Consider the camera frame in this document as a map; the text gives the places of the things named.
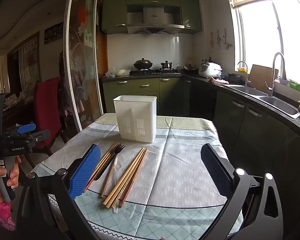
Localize black frying pan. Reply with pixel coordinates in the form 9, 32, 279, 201
182, 65, 199, 75

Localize black gas stove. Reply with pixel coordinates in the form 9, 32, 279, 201
130, 69, 182, 75

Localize checkered hanging apron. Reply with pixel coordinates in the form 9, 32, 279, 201
59, 52, 78, 117

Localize condiment bottles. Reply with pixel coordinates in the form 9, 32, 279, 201
186, 55, 210, 68

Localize dark cooking pot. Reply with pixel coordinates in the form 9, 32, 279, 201
226, 73, 242, 84

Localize steel range hood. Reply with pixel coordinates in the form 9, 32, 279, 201
126, 5, 185, 35

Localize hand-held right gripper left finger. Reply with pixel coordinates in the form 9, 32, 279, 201
16, 144, 102, 240

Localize pink dish cloth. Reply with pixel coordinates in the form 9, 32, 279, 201
207, 77, 230, 85

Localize red covered wooden chair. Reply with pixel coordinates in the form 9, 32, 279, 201
24, 77, 68, 168

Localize person's left forearm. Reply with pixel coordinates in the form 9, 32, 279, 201
0, 196, 16, 231

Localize wooden cutting board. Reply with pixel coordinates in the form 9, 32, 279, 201
247, 64, 278, 94

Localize small steel faucet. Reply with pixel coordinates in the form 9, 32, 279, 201
237, 61, 249, 87

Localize bunch of chopsticks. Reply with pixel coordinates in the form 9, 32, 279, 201
83, 143, 148, 208

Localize framed calligraphy panel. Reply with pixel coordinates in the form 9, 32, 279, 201
22, 36, 40, 83

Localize steel sink basin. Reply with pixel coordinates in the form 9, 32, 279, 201
259, 96, 300, 120
224, 84, 267, 96

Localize sliding glass door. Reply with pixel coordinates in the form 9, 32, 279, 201
64, 0, 105, 133

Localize dark framed wall picture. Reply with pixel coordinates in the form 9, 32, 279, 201
44, 21, 64, 44

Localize wall hooks with utensils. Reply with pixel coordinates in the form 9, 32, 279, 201
216, 29, 233, 49

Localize white plastic bags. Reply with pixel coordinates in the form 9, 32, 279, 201
105, 68, 130, 78

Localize kitchen window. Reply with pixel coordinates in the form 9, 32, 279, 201
231, 0, 300, 88

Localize green wall cabinets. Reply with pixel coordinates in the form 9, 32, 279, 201
101, 0, 203, 35

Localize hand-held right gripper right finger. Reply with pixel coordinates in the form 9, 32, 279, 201
201, 143, 284, 240

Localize black wok with lid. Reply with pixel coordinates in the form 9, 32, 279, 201
133, 58, 153, 70

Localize dark green sink cabinets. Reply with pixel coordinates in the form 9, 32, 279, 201
182, 77, 300, 205

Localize white plastic utensil holder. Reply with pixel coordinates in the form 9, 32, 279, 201
113, 95, 157, 143

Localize tall steel faucet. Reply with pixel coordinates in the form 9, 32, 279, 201
265, 52, 288, 97

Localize black plastic fork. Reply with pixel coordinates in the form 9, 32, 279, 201
95, 144, 127, 180

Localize white rice cooker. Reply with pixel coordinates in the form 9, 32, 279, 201
199, 62, 222, 78

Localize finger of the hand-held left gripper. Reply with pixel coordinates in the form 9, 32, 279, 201
27, 129, 51, 144
11, 124, 36, 137

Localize green drawer base cabinets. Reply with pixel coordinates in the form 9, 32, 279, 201
102, 77, 184, 117

